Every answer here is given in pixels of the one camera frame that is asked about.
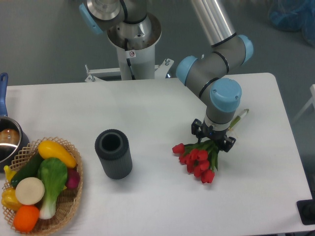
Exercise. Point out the dark grey ribbed vase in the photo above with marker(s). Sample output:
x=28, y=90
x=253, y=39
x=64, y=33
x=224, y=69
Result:
x=112, y=148

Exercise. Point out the black device at table edge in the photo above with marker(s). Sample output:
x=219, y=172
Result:
x=306, y=209

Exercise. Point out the woven wicker basket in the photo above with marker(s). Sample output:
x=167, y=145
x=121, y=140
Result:
x=67, y=202

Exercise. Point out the yellow bell pepper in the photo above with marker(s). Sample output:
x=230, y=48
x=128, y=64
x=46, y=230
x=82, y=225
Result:
x=9, y=199

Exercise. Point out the yellow banana tip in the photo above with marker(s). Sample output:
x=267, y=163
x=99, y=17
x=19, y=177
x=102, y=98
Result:
x=9, y=174

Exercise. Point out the dark green cucumber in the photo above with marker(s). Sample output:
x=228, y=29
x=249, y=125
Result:
x=30, y=169

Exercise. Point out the yellow squash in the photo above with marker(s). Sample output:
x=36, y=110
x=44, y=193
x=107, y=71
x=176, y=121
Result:
x=50, y=149

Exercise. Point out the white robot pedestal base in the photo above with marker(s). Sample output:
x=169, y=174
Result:
x=136, y=52

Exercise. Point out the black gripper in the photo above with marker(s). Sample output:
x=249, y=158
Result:
x=213, y=131

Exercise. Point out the orange fruit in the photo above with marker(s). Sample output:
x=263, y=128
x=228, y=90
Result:
x=26, y=218

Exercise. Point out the purple red radish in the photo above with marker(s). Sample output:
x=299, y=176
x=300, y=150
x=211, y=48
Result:
x=73, y=179

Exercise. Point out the white round radish slice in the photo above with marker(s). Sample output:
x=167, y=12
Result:
x=30, y=191

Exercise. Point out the red tulip bouquet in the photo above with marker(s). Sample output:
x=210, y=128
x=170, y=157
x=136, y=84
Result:
x=200, y=159

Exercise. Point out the blue handled steel pot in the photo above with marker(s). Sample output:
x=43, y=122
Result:
x=12, y=137

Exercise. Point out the green bok choy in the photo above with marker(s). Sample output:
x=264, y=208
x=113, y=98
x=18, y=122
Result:
x=53, y=174

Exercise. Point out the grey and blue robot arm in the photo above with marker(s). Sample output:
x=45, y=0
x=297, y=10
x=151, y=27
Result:
x=207, y=77

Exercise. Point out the white furniture frame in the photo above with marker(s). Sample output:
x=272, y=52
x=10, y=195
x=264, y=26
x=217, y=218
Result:
x=310, y=102

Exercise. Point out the blue plastic bag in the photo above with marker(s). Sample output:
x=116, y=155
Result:
x=294, y=15

